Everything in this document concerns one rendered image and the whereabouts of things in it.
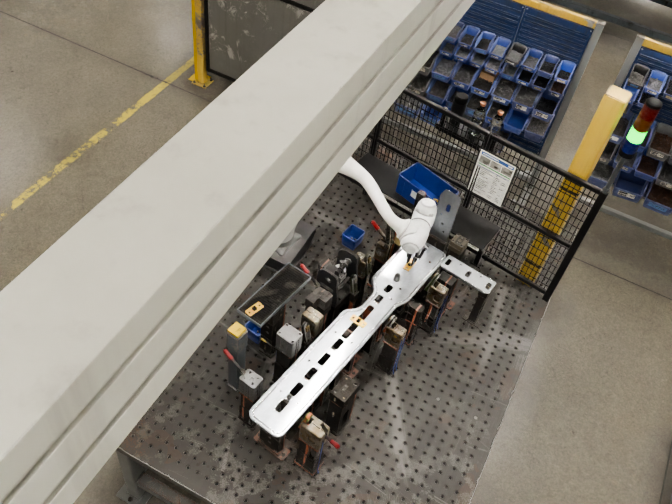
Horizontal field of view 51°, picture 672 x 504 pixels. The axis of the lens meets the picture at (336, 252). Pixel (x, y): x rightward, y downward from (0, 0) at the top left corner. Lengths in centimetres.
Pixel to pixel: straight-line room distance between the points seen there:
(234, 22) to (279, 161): 529
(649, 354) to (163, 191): 480
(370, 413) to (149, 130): 326
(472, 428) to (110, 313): 320
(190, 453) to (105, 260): 292
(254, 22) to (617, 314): 341
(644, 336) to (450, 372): 192
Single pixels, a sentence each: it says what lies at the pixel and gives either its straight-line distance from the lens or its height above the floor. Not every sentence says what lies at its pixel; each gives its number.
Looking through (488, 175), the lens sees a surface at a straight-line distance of 380.
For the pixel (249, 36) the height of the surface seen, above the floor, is 64.
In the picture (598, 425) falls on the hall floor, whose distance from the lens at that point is 470.
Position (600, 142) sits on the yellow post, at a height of 177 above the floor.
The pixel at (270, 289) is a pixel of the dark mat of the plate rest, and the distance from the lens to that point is 325.
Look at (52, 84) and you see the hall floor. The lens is 644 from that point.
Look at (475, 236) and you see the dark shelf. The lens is 386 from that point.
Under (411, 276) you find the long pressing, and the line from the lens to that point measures 361.
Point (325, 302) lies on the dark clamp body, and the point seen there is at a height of 108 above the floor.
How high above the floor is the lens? 373
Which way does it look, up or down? 49 degrees down
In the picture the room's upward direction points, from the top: 10 degrees clockwise
